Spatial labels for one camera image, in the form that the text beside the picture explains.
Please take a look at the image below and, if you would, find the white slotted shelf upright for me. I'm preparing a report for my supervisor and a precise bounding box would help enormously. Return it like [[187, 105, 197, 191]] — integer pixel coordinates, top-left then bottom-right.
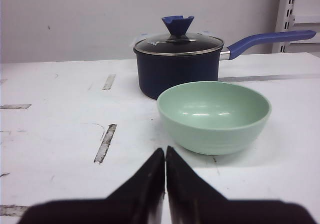
[[271, 0, 320, 54]]

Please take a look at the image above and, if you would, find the glass lid with blue knob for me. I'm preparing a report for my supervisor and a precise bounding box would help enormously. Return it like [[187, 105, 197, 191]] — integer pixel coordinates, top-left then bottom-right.
[[133, 16, 224, 56]]

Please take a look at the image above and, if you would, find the dark blue saucepan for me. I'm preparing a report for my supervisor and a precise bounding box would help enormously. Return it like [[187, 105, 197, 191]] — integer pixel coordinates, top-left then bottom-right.
[[134, 30, 316, 99]]

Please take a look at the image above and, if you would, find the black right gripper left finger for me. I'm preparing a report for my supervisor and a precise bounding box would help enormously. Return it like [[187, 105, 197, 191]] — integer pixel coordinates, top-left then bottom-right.
[[19, 148, 165, 223]]

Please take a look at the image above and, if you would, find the light green bowl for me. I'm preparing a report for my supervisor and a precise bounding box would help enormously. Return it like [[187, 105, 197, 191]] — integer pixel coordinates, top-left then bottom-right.
[[157, 81, 272, 155]]

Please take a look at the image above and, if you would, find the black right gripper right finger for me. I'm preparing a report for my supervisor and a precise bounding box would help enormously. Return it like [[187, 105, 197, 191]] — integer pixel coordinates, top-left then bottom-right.
[[166, 146, 315, 223]]

